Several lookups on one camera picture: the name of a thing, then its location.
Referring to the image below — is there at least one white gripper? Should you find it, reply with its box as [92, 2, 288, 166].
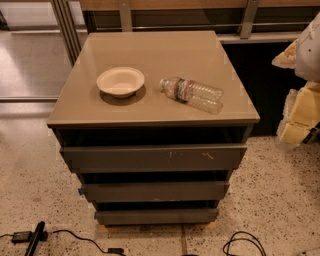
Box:
[272, 40, 320, 146]

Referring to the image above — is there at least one grey drawer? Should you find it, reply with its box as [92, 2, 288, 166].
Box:
[95, 208, 218, 225]
[82, 181, 229, 203]
[60, 144, 247, 173]

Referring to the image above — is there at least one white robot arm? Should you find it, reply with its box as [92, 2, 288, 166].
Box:
[272, 13, 320, 147]

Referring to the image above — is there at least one grey drawer cabinet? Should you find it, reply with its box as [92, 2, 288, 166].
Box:
[48, 31, 259, 212]

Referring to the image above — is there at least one dark object at right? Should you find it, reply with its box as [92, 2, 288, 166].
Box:
[303, 122, 320, 144]

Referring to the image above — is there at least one clear plastic water bottle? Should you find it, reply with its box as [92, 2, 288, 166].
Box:
[160, 77, 223, 114]

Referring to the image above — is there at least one white paper bowl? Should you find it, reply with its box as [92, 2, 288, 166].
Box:
[97, 67, 145, 98]

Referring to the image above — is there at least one black bar device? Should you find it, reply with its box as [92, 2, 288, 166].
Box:
[24, 221, 48, 256]

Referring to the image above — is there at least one black power adapter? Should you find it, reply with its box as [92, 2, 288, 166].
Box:
[11, 231, 32, 244]

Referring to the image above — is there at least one black coiled cable right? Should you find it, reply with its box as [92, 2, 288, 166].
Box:
[222, 231, 267, 256]

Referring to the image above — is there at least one metal shelf frame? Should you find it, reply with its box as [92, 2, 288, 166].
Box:
[48, 0, 320, 62]

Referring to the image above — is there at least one black floor cable left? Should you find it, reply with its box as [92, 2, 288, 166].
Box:
[0, 229, 127, 256]

